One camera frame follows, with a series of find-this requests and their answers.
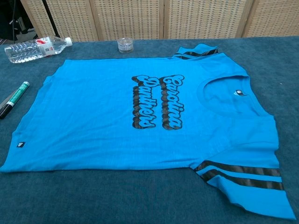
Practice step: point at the woven rattan folding screen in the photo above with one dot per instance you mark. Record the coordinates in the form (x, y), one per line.
(128, 18)

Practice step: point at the green and white marker pen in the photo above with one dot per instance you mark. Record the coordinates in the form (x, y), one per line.
(16, 95)

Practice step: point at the small clear round jar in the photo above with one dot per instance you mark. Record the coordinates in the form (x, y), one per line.
(125, 45)

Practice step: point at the blue carpet table cover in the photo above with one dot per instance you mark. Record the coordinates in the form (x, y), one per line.
(116, 198)

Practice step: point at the black tripod stand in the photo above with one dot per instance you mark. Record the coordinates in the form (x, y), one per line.
(50, 18)

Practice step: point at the blue printed t-shirt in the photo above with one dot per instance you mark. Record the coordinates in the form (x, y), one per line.
(93, 116)

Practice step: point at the clear plastic water bottle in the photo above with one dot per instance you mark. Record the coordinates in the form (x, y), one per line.
(28, 50)

